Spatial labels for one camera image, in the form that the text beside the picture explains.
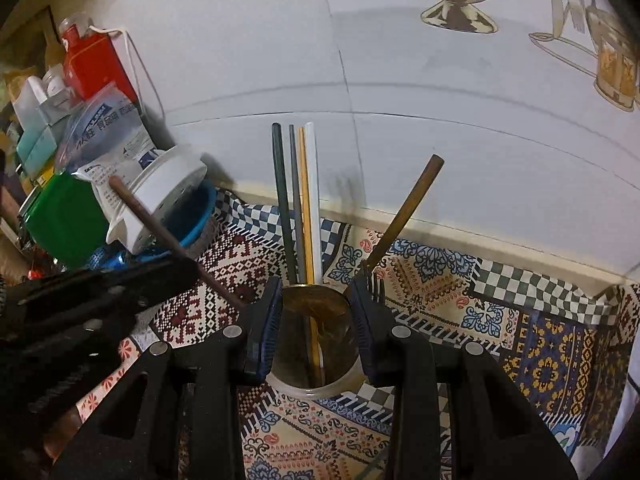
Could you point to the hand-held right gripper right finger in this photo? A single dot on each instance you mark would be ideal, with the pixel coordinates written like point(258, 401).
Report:
point(365, 330)

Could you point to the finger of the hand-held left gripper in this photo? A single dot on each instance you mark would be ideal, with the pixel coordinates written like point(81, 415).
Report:
point(75, 350)
point(125, 282)

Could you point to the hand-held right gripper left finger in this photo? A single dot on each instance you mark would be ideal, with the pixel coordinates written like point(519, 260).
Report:
point(267, 330)

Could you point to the white cup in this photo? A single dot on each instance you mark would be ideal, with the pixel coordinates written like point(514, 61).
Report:
point(291, 357)

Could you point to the brown chopstick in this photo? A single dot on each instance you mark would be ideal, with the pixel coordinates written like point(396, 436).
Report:
point(150, 217)

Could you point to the golden brown spoon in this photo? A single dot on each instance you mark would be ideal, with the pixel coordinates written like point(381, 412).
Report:
point(410, 205)

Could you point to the dark green chopstick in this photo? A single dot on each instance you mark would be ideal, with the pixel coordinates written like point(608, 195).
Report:
point(281, 185)

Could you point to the grey chopstick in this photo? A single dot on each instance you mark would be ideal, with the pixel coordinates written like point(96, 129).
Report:
point(296, 185)

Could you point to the gold chopstick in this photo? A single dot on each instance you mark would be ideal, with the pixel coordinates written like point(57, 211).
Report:
point(305, 185)

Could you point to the white chopstick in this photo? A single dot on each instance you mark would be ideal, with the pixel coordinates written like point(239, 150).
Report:
point(313, 185)

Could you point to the green box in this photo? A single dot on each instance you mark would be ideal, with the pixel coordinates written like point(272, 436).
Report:
point(60, 215)

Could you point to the blue bowl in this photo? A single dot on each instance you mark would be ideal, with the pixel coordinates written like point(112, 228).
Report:
point(197, 220)

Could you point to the white perforated strainer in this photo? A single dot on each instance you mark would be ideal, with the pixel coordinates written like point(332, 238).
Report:
point(165, 185)

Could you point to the patterned tablecloth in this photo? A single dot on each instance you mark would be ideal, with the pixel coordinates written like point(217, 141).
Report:
point(500, 310)

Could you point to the blue and white plastic packet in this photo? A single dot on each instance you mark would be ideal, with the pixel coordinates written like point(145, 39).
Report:
point(100, 130)

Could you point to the teal box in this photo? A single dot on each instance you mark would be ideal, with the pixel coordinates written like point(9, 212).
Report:
point(40, 145)

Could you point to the white plastic bottle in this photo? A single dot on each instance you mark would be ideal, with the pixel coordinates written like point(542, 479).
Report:
point(32, 100)

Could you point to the red box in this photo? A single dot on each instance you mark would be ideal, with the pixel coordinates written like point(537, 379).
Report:
point(95, 70)

